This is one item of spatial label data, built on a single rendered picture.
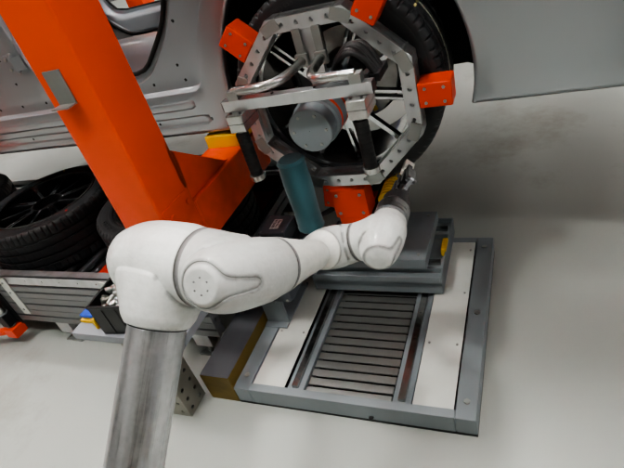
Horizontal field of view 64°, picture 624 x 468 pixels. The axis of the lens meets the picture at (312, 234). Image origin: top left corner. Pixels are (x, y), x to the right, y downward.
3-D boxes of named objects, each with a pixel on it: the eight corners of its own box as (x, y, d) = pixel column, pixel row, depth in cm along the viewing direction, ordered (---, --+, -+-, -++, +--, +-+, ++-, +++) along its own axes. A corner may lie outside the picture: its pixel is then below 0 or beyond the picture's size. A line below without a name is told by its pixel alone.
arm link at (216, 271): (302, 231, 82) (237, 223, 88) (228, 245, 66) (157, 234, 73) (299, 309, 84) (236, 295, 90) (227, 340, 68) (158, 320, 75)
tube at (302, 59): (311, 65, 141) (301, 27, 135) (287, 94, 127) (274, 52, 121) (256, 74, 148) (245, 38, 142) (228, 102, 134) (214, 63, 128)
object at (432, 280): (455, 234, 207) (452, 214, 202) (443, 295, 181) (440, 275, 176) (341, 235, 228) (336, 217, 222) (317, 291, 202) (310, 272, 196)
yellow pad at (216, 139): (254, 128, 196) (251, 117, 193) (240, 146, 186) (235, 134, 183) (225, 132, 202) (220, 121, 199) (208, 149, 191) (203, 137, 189)
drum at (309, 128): (358, 117, 153) (349, 72, 145) (339, 152, 137) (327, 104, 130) (317, 122, 159) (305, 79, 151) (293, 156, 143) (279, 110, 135)
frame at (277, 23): (434, 171, 156) (407, -17, 125) (431, 182, 151) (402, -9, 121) (279, 180, 178) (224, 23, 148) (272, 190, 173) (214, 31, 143)
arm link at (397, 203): (414, 220, 127) (418, 207, 132) (384, 201, 126) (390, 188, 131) (394, 240, 134) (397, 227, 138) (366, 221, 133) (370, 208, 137)
